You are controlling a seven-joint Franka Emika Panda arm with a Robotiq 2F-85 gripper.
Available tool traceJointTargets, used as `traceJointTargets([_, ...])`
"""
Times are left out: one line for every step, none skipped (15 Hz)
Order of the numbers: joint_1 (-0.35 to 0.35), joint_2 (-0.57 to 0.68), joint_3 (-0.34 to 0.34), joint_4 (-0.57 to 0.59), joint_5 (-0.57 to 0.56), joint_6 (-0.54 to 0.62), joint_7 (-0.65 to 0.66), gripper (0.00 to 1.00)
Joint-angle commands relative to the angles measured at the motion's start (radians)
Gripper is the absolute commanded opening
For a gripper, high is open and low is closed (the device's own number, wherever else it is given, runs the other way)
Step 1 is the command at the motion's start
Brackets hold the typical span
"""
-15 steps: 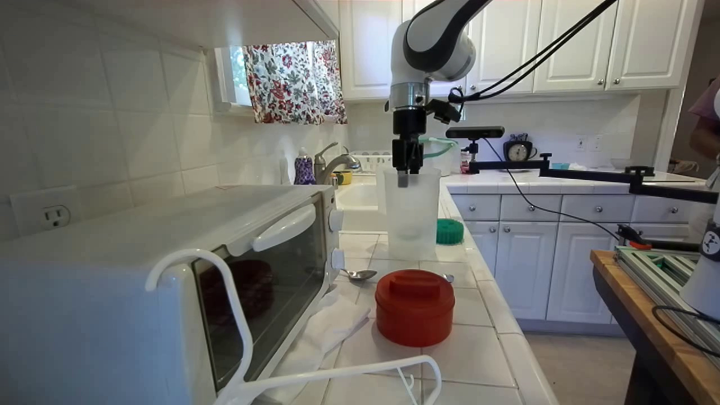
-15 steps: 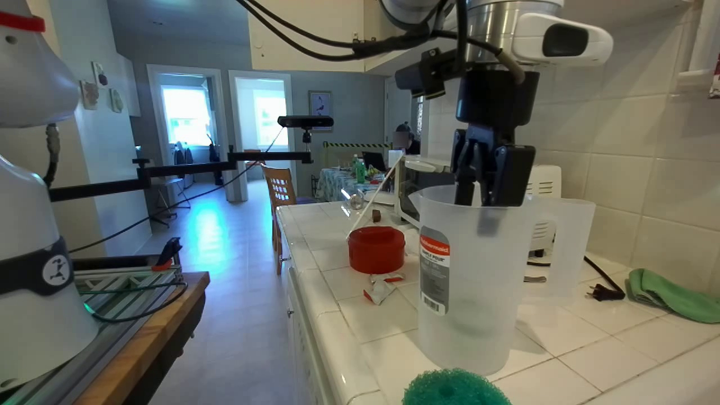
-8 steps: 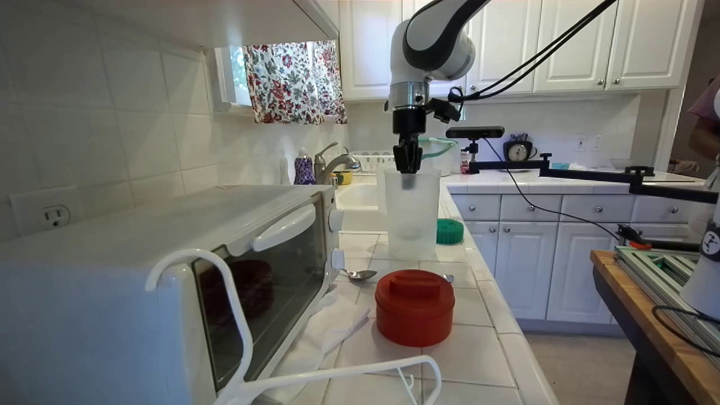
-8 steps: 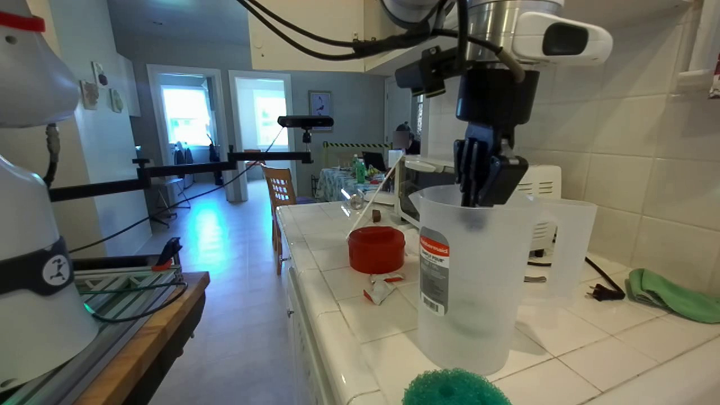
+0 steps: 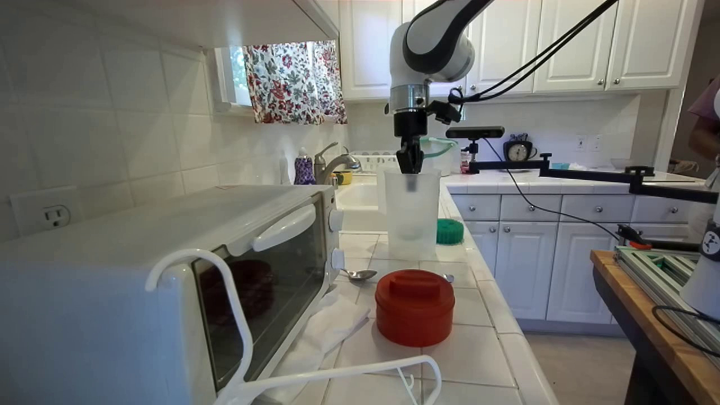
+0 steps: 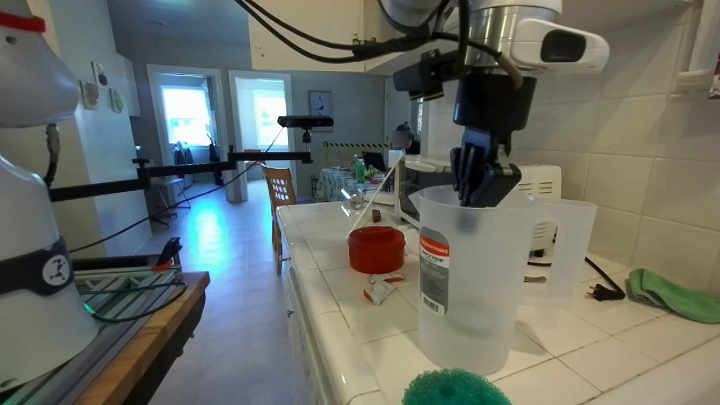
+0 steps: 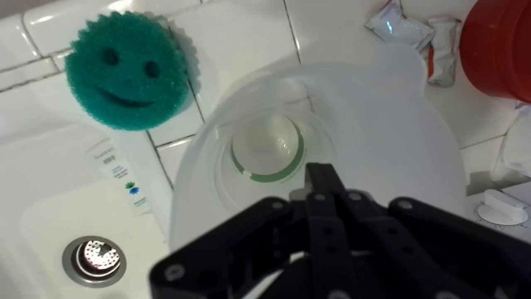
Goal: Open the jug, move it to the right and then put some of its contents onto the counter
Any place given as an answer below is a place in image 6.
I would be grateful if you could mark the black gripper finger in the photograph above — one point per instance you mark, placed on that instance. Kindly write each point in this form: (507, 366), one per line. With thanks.
(495, 183)
(468, 169)

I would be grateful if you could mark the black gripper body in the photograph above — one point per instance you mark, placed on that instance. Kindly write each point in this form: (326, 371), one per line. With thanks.
(495, 105)

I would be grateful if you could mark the translucent plastic jug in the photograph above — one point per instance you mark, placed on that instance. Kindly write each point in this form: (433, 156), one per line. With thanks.
(474, 301)

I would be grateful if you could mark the red jug lid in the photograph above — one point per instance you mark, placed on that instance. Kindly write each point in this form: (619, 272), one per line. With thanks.
(377, 250)

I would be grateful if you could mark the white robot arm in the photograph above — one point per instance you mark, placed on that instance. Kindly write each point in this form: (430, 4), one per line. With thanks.
(37, 322)

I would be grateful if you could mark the white toaster oven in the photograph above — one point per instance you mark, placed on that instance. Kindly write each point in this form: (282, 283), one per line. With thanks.
(543, 183)

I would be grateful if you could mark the seated person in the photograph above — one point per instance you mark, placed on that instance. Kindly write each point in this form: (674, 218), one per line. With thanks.
(405, 138)

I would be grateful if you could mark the green bottle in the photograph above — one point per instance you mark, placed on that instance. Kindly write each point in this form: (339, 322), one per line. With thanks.
(359, 169)

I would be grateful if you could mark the red white sauce packet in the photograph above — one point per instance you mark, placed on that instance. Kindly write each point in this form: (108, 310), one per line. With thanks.
(381, 291)

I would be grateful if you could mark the wooden chair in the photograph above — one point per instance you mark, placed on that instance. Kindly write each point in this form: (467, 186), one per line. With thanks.
(282, 187)

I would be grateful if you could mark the green smiley scrubber sponge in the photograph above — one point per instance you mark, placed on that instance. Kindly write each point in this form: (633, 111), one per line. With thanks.
(452, 389)

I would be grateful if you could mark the green cloth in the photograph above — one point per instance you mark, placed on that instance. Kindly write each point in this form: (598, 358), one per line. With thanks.
(675, 301)

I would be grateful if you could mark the red black clamp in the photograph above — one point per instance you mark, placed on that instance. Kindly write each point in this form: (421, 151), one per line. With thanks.
(169, 256)

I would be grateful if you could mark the wooden table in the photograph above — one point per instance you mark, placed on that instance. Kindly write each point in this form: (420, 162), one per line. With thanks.
(150, 339)

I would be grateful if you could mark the framed wall picture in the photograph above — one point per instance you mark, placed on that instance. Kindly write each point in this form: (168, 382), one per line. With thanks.
(321, 103)

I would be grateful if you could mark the black stereo camera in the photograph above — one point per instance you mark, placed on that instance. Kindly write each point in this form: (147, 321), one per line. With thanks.
(304, 120)

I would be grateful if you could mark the black camera boom stand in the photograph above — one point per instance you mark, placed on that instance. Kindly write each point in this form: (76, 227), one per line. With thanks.
(180, 171)

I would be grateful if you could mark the wall ornaments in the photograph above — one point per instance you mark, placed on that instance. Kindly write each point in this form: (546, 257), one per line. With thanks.
(92, 87)

